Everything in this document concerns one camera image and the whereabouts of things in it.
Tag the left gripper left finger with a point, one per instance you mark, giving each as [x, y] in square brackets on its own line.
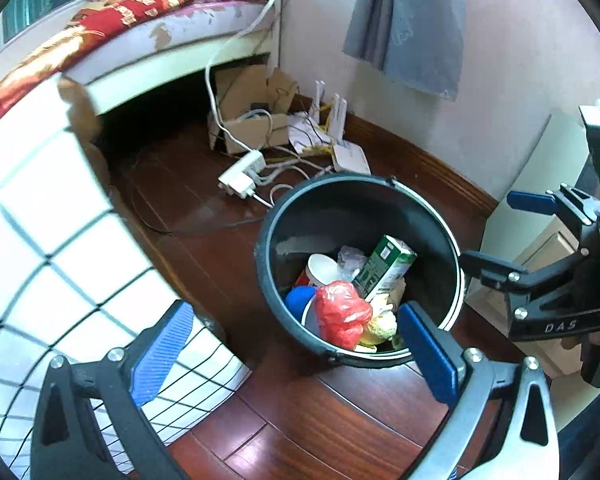
[150, 357]

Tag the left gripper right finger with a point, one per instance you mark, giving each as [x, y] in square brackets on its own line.
[435, 351]

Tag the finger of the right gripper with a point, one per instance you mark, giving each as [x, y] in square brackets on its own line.
[532, 202]

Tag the yellow knotted cloth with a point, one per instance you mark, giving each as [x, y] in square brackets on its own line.
[383, 330]

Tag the red plastic bag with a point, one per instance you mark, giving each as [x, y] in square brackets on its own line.
[341, 314]

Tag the green milk carton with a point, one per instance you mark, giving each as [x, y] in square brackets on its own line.
[387, 264]

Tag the clear plastic bag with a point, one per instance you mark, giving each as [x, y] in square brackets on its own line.
[350, 262]

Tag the blue plastic cup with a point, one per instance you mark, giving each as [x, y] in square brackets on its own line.
[298, 300]

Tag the black trash bucket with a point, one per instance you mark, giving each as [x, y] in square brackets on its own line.
[350, 218]

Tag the white power strip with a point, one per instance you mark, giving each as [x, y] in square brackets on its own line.
[240, 178]

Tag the hanging grey cloth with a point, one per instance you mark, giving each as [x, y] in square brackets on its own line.
[419, 43]

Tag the white wifi router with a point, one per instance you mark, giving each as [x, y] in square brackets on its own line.
[320, 131]

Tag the cardboard box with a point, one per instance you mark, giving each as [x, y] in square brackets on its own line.
[253, 106]

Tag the red yellow blanket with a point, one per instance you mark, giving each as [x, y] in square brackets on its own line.
[94, 25]

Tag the bed mattress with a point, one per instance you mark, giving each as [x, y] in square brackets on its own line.
[164, 49]

